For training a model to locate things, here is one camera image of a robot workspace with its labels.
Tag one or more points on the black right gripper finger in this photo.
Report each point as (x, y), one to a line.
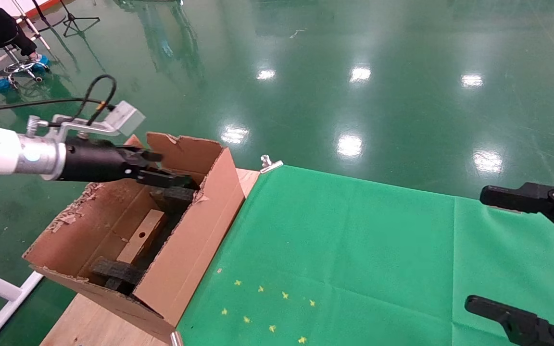
(517, 322)
(512, 198)

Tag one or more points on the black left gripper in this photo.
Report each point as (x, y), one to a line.
(94, 161)

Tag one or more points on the small brown cardboard box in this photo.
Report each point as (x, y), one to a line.
(140, 235)

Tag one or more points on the large open cardboard carton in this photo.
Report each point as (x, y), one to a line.
(190, 250)

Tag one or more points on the black foam block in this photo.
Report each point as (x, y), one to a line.
(173, 198)
(118, 271)

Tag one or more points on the green cloth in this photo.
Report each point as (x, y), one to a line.
(378, 250)

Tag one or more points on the chrome stool base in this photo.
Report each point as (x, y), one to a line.
(22, 67)

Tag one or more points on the black tripod stand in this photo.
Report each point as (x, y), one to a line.
(72, 20)

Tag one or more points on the black round-base stand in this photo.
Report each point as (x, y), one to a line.
(53, 20)

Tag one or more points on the silver stand legs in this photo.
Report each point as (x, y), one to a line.
(31, 26)

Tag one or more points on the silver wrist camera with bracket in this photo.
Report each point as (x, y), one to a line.
(125, 117)

